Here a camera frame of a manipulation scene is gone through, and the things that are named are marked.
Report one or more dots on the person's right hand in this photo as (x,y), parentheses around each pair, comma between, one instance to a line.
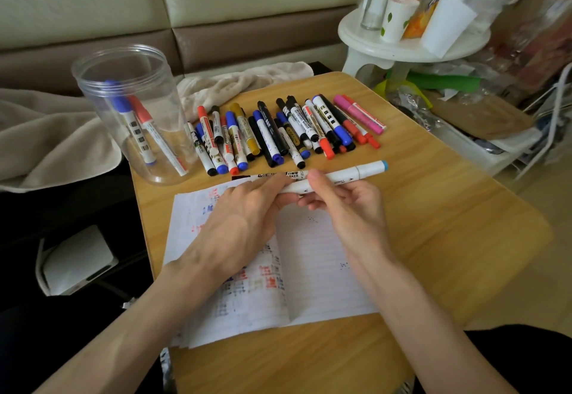
(357,215)

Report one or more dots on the person's left hand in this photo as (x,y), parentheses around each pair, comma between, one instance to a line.
(232,228)

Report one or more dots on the person's right thumb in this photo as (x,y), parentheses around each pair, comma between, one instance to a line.
(322,183)

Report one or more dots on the person's left thumb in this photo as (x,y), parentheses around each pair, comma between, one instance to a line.
(287,202)

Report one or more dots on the white marker light blue cap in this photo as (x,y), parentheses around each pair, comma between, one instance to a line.
(353,172)

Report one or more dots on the person's left forearm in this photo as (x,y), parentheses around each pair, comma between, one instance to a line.
(134,331)

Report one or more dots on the person's right forearm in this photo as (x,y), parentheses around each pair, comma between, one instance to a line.
(424,331)

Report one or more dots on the white marker black cap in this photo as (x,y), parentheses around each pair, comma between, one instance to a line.
(298,174)

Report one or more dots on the white lined paper sheets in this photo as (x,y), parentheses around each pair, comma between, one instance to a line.
(313,264)

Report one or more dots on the row of assorted coloured markers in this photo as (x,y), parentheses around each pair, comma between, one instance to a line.
(268,130)

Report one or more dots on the white round plastic stool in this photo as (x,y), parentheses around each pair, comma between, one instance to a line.
(366,49)

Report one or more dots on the white marker red cap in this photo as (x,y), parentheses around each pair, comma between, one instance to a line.
(158,141)

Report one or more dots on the green sheet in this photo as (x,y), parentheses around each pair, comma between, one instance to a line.
(447,82)

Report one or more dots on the white plastic storage bin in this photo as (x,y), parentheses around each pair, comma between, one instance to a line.
(482,152)

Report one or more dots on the brown paper bag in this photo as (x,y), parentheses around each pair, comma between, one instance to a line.
(482,116)

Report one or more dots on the white paper cup green leaves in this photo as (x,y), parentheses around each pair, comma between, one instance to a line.
(397,18)

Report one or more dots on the clear glass shaker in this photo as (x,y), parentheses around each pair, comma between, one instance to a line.
(374,5)

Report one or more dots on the orange snack packet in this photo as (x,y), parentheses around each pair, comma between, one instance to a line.
(422,18)

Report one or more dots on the clear plastic jar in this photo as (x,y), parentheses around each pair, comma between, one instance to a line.
(134,72)

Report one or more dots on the white folded paper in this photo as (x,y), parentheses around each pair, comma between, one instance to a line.
(447,23)

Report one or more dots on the white box device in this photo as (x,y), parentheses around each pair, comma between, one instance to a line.
(76,259)

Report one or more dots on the clear plastic bag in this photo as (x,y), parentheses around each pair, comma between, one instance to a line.
(491,3)

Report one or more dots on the beige blanket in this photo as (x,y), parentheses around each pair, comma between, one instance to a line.
(44,139)

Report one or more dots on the person's black trouser leg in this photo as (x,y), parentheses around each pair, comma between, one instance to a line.
(527,362)

